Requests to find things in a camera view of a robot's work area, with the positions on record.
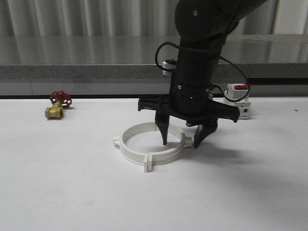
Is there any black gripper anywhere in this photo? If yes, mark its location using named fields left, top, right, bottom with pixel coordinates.
left=138, top=79, right=240, bottom=148

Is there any white half pipe clamp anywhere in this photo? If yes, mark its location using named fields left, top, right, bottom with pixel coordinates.
left=149, top=124, right=193, bottom=165
left=113, top=122, right=156, bottom=172

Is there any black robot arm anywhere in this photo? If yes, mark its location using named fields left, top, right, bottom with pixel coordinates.
left=138, top=0, right=262, bottom=147

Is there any brass valve red handwheel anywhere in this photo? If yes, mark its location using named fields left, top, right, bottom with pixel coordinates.
left=45, top=91, right=72, bottom=119

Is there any grey stone counter ledge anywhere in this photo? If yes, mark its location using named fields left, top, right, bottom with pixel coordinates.
left=0, top=35, right=308, bottom=97

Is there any grey pleated curtain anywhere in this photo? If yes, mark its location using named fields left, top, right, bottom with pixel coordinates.
left=0, top=0, right=308, bottom=36

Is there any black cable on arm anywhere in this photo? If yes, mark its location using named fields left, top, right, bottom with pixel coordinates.
left=154, top=42, right=251, bottom=103

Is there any white circuit breaker red switch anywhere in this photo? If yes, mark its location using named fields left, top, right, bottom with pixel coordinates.
left=224, top=83, right=251, bottom=120

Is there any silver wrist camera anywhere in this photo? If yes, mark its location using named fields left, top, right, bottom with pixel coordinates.
left=162, top=58, right=177, bottom=76

